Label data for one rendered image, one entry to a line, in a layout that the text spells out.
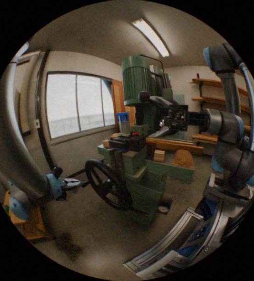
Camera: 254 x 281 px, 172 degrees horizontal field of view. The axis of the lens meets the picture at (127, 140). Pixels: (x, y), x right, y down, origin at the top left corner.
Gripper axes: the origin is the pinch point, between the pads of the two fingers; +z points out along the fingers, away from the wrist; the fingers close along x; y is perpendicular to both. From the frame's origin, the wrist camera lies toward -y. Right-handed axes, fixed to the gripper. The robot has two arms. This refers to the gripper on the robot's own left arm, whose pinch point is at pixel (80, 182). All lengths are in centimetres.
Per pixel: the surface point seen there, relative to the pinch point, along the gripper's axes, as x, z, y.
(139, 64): 15, 3, -68
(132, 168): 20.6, 8.8, -15.6
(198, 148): 46, 30, -31
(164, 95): 22, 31, -65
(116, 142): 12.6, 5.4, -23.7
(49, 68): -132, -71, -118
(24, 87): -114, -87, -62
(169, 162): 32.1, 20.0, -20.9
